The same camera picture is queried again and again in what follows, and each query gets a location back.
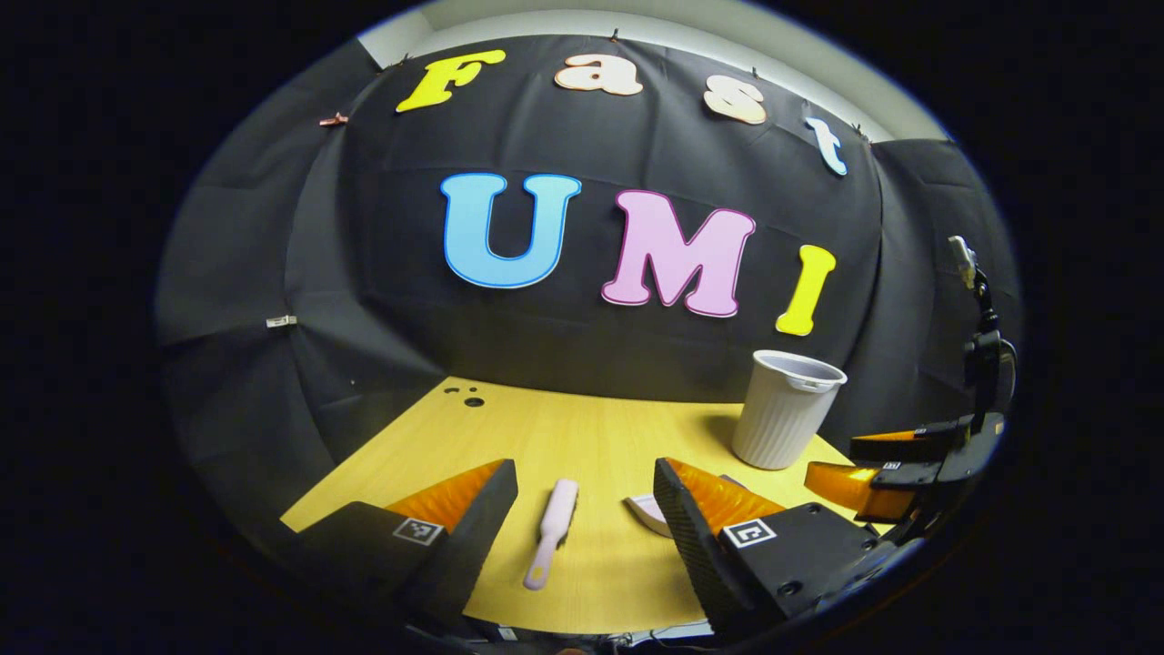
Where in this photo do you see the small lilac broom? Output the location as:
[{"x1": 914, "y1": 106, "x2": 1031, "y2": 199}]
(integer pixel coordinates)
[{"x1": 523, "y1": 479, "x2": 580, "y2": 591}]

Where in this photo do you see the grey ribbed garbage bin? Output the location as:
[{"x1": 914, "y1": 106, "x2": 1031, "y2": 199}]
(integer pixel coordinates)
[{"x1": 731, "y1": 349, "x2": 848, "y2": 471}]

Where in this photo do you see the wooden desktop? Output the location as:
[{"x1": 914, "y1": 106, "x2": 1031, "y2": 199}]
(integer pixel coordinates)
[{"x1": 279, "y1": 376, "x2": 897, "y2": 636}]

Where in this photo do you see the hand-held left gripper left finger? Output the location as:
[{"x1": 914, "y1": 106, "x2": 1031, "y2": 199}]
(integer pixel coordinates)
[{"x1": 282, "y1": 458, "x2": 519, "y2": 629}]

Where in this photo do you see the lilac plastic dustpan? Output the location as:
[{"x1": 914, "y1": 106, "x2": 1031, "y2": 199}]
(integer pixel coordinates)
[{"x1": 623, "y1": 473, "x2": 751, "y2": 539}]

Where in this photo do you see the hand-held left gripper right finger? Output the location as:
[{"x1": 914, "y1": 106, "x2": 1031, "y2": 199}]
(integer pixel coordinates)
[{"x1": 653, "y1": 457, "x2": 897, "y2": 638}]

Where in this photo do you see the black backdrop cloth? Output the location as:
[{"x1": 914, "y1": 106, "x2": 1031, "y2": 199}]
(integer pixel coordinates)
[{"x1": 155, "y1": 35, "x2": 1024, "y2": 547}]

